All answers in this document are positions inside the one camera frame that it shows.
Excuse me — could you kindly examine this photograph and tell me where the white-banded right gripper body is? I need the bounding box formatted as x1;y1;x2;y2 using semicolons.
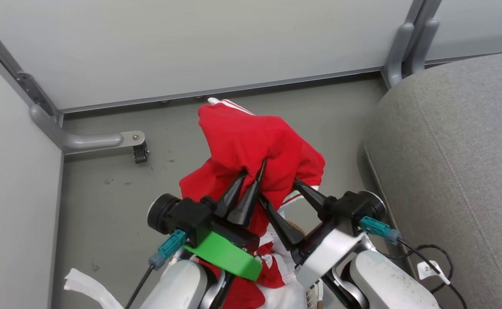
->
291;220;365;289

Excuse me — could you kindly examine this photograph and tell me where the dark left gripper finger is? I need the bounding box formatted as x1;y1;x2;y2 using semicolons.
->
215;170;248;218
227;159;267;227

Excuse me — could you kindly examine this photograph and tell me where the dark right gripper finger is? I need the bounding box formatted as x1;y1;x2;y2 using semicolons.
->
293;180;337;215
259;195;305;252

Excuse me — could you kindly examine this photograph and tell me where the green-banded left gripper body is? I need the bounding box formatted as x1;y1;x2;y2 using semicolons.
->
184;221;263;282

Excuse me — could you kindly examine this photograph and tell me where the red white-striped garment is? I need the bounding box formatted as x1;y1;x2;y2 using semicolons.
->
178;98;326;309

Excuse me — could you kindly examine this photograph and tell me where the black caster wheel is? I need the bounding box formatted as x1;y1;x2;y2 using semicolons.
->
133;143;150;165

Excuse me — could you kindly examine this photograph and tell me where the white paper tag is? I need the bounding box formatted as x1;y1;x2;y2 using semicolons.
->
417;260;451;286

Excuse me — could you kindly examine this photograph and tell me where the white cloth strip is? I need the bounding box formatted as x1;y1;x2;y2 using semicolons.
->
64;268;124;309

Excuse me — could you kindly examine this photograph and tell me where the grey fabric sofa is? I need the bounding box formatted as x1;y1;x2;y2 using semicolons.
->
357;51;502;309

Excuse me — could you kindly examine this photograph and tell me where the grey metal partition foot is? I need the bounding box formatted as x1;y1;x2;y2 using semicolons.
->
30;104;146;154

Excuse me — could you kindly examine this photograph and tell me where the right teal-plug black cable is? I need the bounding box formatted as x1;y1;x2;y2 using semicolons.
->
359;215;451;285

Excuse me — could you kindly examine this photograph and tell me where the teal-plug black cable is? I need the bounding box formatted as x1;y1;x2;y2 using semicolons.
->
124;229;187;309
359;215;451;285

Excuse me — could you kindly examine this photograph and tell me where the left teal-plug black cable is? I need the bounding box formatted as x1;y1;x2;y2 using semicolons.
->
124;229;187;309

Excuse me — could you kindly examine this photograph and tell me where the black floor cable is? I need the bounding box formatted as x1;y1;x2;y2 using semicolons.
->
382;244;469;309

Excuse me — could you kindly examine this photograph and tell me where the grey metal partition post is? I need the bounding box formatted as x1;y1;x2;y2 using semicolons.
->
381;0;443;89

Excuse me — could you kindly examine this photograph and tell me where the grey metal partition frame rail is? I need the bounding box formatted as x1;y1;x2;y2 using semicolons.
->
0;9;64;126

